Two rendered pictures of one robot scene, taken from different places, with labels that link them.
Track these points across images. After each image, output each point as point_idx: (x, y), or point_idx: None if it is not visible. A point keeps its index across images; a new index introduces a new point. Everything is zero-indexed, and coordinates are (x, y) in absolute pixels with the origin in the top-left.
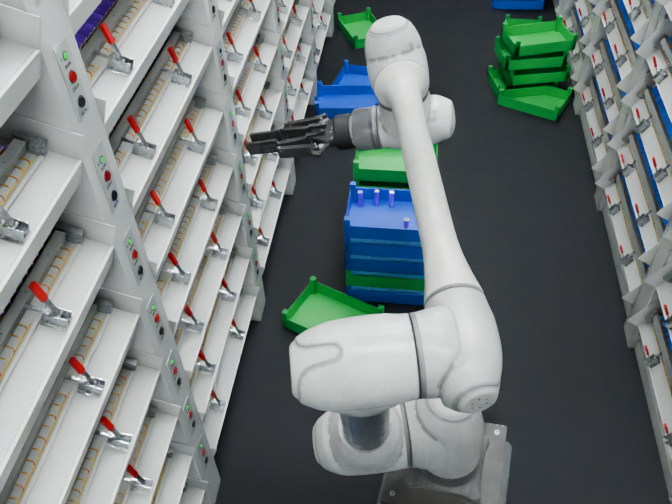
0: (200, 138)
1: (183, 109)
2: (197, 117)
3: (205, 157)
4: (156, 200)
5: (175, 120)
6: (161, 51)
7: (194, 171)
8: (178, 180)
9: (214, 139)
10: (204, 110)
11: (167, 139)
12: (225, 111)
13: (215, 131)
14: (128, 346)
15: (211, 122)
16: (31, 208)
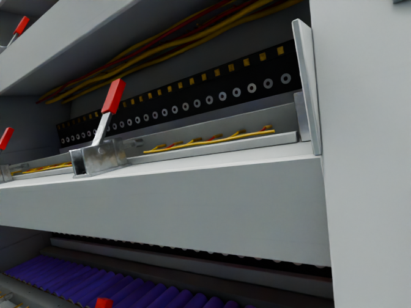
0: (137, 167)
1: (55, 21)
2: (232, 141)
3: (69, 193)
4: (0, 140)
5: (27, 29)
6: None
7: (38, 182)
8: (44, 178)
9: (185, 237)
10: (298, 143)
11: (8, 51)
12: (364, 174)
13: (153, 172)
14: None
15: (213, 160)
16: None
